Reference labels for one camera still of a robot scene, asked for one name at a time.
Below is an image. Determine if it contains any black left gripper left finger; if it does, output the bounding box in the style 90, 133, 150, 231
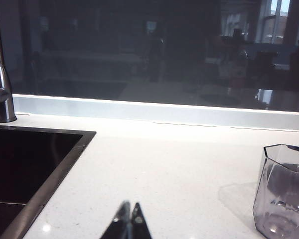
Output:
99, 200, 131, 239

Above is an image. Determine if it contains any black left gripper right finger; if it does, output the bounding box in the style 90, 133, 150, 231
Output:
130, 202, 153, 239

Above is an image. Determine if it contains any clear faceted glass mug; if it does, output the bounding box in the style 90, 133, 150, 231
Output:
253, 143, 299, 239

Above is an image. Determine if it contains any black kitchen sink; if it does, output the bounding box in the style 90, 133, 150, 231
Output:
0, 124, 97, 239

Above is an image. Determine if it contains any dark metal kitchen faucet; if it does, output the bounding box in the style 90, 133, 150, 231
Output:
0, 0, 17, 123

